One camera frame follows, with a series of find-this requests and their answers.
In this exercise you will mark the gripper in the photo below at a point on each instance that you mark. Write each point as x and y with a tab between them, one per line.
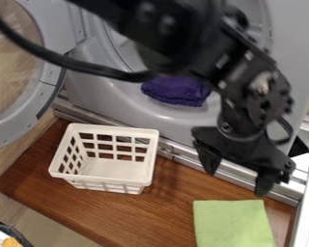
243	144

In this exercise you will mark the washing machine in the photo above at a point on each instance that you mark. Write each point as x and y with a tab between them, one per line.
131	96

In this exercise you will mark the white basket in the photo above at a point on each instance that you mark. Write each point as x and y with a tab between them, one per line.
104	158

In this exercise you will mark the green cloth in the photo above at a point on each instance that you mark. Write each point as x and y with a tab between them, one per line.
232	224

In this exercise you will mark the purple cloth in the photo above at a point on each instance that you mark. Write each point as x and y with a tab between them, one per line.
177	91

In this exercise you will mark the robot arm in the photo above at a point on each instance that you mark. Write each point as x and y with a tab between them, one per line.
196	35

